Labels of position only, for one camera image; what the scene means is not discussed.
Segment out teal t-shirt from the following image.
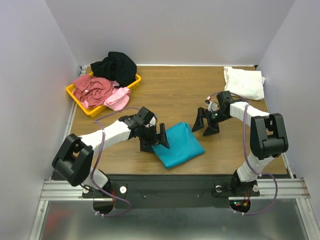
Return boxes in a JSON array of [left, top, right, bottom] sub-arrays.
[[152, 122, 205, 169]]

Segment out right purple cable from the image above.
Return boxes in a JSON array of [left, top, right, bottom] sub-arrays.
[[208, 90, 279, 216]]

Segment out silver knob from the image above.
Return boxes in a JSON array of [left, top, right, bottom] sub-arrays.
[[215, 185, 223, 193], [119, 186, 127, 194]]

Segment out right silver knob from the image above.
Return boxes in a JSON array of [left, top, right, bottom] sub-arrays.
[[215, 185, 223, 193]]

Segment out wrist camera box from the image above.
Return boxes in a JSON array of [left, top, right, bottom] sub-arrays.
[[118, 106, 158, 130], [205, 90, 249, 112]]

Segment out dusty rose t-shirt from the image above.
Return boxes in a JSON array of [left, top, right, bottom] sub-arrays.
[[72, 74, 119, 111]]

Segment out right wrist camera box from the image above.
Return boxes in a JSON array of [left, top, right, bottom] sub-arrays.
[[205, 90, 249, 112]]

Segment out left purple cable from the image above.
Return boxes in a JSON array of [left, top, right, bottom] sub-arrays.
[[89, 106, 145, 218]]

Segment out left silver knob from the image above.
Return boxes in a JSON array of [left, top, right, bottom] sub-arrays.
[[119, 186, 127, 194]]

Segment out purple cable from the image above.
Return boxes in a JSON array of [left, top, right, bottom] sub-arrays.
[[89, 106, 145, 218], [208, 90, 279, 216]]

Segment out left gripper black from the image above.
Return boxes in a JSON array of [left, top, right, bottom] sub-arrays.
[[139, 123, 170, 154]]

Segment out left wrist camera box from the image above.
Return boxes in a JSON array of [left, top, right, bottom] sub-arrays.
[[118, 106, 158, 130]]

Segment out folded white t-shirt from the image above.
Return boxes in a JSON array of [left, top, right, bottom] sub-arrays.
[[223, 66, 265, 101]]

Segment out yellow plastic bin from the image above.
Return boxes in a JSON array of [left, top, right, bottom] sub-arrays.
[[65, 72, 141, 118]]

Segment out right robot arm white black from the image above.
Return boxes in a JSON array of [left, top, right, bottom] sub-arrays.
[[192, 99, 289, 195]]

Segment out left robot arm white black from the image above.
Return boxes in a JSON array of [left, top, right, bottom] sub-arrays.
[[52, 115, 170, 197]]

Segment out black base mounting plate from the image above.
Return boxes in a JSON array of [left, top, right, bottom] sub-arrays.
[[82, 174, 260, 213]]

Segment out black t-shirt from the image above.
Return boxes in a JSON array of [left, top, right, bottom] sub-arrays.
[[90, 51, 137, 87]]

